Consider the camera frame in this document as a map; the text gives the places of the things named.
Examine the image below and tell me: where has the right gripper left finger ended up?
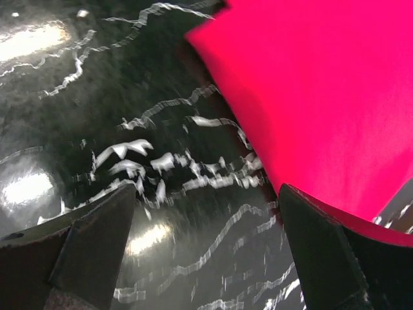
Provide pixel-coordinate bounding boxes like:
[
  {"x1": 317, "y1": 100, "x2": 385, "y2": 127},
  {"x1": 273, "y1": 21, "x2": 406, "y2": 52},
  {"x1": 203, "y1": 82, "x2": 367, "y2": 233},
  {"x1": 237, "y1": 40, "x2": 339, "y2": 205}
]
[{"x1": 1, "y1": 184, "x2": 136, "y2": 309}]

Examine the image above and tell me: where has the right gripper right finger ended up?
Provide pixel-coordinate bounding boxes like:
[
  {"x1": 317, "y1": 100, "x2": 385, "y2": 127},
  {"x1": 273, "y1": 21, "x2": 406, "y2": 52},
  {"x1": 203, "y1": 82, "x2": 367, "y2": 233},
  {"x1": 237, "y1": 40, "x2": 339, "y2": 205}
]
[{"x1": 279, "y1": 184, "x2": 412, "y2": 309}]

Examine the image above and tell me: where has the crimson red polo shirt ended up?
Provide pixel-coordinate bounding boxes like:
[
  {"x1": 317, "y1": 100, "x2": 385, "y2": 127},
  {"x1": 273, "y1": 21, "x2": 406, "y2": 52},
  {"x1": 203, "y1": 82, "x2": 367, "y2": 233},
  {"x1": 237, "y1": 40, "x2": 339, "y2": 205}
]
[{"x1": 186, "y1": 1, "x2": 412, "y2": 246}]

